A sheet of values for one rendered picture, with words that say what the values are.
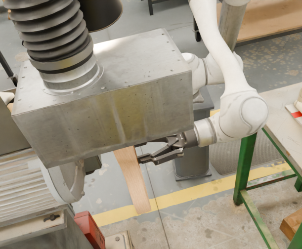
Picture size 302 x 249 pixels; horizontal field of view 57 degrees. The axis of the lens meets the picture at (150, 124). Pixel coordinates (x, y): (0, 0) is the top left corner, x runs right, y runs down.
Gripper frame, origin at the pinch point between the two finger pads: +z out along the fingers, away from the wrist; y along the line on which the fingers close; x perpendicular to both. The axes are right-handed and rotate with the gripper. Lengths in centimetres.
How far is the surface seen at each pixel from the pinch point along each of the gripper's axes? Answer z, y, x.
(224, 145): -70, 81, -106
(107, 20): -1.9, -6.8, 46.2
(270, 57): -168, 180, -104
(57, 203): 21.6, -20.2, 11.2
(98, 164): 15.8, 11.9, -13.5
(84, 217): 32, 13, -47
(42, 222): 29.3, -17.7, 1.9
